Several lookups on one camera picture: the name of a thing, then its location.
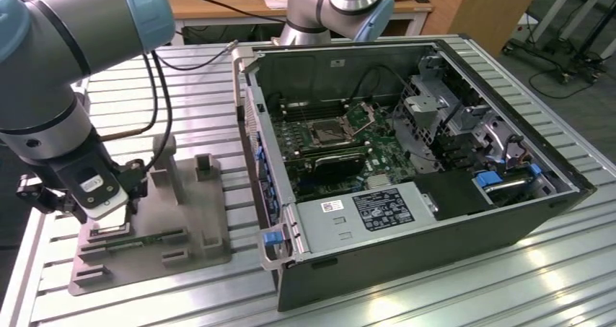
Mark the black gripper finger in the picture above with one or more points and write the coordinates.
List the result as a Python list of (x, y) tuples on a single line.
[(36, 193), (128, 206)]

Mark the black graphics card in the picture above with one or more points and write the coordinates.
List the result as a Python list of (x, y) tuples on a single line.
[(336, 164)]

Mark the green RAM stick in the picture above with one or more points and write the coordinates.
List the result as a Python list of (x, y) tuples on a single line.
[(138, 242)]

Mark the black RAM slot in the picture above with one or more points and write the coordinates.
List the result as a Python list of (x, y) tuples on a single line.
[(314, 112), (315, 116), (312, 104), (312, 108)]

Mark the small blue plastic tab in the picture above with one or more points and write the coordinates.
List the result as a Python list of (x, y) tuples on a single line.
[(535, 170)]

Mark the blue case latch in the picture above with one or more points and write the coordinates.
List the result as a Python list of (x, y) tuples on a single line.
[(272, 239)]

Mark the grey power supply unit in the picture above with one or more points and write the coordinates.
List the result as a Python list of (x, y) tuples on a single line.
[(327, 229)]

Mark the green motherboard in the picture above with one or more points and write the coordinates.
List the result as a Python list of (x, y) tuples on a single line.
[(384, 153)]

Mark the CPU socket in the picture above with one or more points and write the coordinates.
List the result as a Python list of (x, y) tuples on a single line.
[(330, 134)]

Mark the black open PC case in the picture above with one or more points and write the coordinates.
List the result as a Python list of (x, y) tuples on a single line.
[(410, 269)]

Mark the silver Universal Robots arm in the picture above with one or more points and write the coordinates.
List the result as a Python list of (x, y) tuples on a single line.
[(58, 34)]

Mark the black plastic inner cover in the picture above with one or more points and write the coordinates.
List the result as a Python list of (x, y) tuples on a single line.
[(452, 193)]

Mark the silver metal drive cage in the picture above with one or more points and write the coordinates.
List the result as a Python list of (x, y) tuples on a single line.
[(423, 105)]

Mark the blue slot retainer clip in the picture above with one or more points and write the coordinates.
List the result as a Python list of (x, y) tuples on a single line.
[(259, 153)]

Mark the light wooden desk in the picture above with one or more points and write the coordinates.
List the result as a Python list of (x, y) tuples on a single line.
[(202, 11)]

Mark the grey plastic parts rack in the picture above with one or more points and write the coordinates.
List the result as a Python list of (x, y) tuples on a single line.
[(154, 233)]

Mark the wheeled equipment stand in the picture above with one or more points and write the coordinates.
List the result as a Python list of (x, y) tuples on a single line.
[(534, 52)]

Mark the small silver chipset heatsink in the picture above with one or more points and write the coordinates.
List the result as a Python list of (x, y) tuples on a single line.
[(380, 180)]

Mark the brown wooden cabinet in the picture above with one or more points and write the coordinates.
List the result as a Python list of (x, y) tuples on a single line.
[(482, 13)]

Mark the silver square CPU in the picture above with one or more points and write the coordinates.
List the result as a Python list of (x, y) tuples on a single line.
[(110, 229)]

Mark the blue disk carrier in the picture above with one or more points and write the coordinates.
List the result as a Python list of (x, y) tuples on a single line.
[(488, 180)]

